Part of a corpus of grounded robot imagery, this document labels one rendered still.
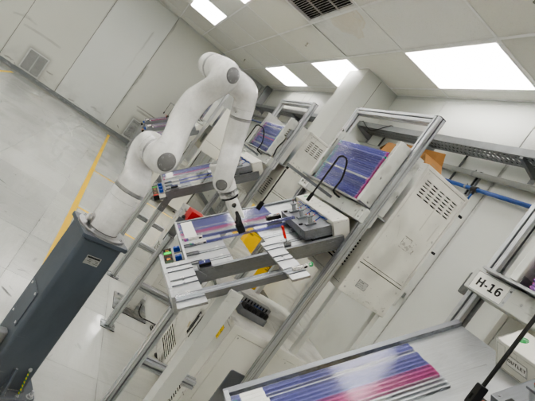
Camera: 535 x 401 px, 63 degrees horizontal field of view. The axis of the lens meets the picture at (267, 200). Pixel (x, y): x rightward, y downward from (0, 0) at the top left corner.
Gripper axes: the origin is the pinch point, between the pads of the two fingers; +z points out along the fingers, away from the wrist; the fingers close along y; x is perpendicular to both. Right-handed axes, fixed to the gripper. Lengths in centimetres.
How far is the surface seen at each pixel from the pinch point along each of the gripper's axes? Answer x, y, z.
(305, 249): -23.4, -9.8, 16.9
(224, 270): 13.6, -9.8, 11.8
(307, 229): -28.2, -5.1, 10.5
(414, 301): -120, 83, 142
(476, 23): -219, 98, -43
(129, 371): 64, -14, 36
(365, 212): -54, -14, 9
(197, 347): 34, -35, 25
